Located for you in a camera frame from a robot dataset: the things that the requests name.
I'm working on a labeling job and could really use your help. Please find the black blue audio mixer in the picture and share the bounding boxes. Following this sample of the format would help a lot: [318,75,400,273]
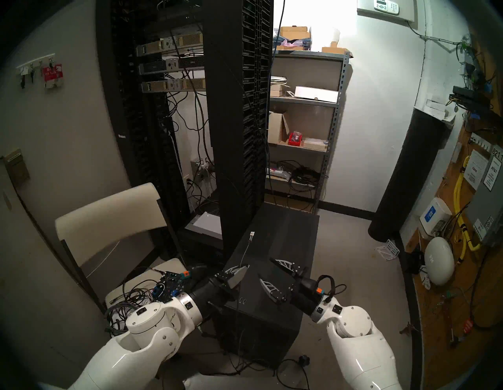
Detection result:
[155,270,188,301]

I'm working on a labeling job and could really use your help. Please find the white alarm keypad panel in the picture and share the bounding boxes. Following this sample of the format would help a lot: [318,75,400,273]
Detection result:
[357,0,415,22]

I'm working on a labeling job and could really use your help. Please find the white egg-shaped device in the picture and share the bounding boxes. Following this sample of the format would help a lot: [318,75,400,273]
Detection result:
[424,237,455,285]

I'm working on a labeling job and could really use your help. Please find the white flat box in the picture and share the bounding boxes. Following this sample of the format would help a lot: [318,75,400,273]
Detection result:
[295,86,339,103]

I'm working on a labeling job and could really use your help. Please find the dark rack server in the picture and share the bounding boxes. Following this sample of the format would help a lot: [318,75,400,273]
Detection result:
[138,56,205,75]

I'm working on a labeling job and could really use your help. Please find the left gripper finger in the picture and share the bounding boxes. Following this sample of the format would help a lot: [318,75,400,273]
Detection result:
[227,271,247,291]
[218,266,250,280]

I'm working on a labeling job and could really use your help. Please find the tangled grey black cables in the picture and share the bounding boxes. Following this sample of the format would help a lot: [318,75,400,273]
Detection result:
[104,279,165,338]

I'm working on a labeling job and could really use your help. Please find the silver flat device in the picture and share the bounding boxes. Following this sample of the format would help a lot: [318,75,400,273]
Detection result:
[185,212,222,238]

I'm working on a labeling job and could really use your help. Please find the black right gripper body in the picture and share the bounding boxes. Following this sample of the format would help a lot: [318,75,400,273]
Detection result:
[289,275,327,315]

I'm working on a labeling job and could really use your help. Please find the white key hook rail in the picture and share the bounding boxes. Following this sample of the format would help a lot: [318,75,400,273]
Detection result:
[16,54,55,73]

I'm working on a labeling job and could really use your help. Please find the gold-faced rack switch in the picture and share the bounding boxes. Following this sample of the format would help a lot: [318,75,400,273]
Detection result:
[136,33,205,57]
[141,78,207,94]

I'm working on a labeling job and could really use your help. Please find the white router blue label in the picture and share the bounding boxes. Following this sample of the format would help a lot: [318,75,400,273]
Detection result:
[419,197,452,237]

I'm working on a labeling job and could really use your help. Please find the black server rack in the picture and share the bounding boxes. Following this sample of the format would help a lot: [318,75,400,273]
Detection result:
[96,0,274,252]

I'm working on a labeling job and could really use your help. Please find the white paper notice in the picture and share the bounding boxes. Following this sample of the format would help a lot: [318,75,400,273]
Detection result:
[464,149,488,191]

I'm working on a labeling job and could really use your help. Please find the yellow cable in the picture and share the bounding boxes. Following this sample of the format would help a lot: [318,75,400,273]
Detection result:
[453,155,482,264]

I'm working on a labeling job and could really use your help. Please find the grey wall outlet box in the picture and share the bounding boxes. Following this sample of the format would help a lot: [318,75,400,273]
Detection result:
[191,157,216,182]

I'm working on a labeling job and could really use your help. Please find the grey braided USB cable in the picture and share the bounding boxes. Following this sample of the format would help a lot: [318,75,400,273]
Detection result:
[238,231,256,270]

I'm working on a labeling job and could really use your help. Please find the brown cardboard box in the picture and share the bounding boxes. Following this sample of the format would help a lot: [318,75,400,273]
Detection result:
[280,26,312,41]

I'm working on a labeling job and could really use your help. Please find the leaning grey board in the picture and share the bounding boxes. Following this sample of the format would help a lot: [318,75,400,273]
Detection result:
[0,157,106,370]

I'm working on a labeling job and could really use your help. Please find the blue network cable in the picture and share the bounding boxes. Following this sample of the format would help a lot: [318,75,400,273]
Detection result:
[265,0,286,169]

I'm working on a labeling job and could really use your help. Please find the black workstation tower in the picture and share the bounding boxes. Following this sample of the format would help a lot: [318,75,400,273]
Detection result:
[218,202,319,369]

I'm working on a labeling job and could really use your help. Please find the grey utility box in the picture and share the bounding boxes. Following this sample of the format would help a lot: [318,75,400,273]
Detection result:
[466,143,503,247]

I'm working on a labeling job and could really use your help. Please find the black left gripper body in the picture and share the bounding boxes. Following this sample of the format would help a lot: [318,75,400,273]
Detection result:
[193,277,236,313]

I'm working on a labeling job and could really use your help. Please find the beige wall box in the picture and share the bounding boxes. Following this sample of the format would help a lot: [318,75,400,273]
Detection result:
[3,149,30,187]

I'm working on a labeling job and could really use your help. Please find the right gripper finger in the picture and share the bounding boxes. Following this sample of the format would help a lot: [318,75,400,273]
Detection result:
[269,258,307,280]
[259,279,291,304]

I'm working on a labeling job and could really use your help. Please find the black wall-mounted device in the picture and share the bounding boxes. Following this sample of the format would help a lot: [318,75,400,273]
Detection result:
[452,86,492,110]

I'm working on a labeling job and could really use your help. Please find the grey metal shelf unit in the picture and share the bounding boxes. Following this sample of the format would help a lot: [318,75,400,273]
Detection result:
[265,49,352,215]

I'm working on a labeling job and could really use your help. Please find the black cable bundle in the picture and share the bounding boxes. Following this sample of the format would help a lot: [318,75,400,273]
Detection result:
[289,165,321,193]

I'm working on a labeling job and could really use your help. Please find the cream folding chair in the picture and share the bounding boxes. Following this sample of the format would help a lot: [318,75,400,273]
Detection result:
[55,182,211,348]

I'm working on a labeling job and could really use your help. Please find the open cardboard box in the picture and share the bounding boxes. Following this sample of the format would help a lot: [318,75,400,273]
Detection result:
[268,111,290,144]

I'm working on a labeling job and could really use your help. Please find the small white box stack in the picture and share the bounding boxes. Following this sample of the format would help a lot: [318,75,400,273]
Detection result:
[424,98,457,122]

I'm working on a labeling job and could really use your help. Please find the tall black cylinder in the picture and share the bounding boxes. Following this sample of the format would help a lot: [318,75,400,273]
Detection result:
[368,108,452,242]

